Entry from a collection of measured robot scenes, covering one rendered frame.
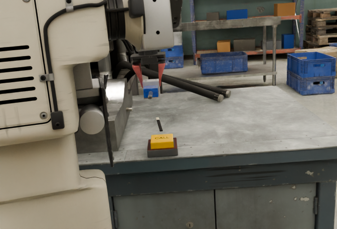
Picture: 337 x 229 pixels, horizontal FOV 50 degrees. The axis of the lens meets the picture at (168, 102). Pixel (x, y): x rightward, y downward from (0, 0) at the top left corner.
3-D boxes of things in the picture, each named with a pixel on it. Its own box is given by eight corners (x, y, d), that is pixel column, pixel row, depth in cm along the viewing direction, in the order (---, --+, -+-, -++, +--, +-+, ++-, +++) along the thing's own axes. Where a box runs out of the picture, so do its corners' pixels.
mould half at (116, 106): (118, 151, 101) (112, 104, 97) (24, 157, 101) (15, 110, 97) (133, 103, 149) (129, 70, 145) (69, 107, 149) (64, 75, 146)
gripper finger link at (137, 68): (136, 85, 114) (133, 55, 111) (159, 83, 114) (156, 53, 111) (134, 90, 107) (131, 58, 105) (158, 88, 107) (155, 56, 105)
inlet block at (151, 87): (159, 106, 101) (158, 87, 100) (141, 107, 101) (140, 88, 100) (160, 95, 114) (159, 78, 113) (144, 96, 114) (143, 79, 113)
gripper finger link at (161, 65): (144, 84, 114) (141, 55, 111) (167, 82, 114) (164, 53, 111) (143, 89, 107) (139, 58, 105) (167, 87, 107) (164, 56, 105)
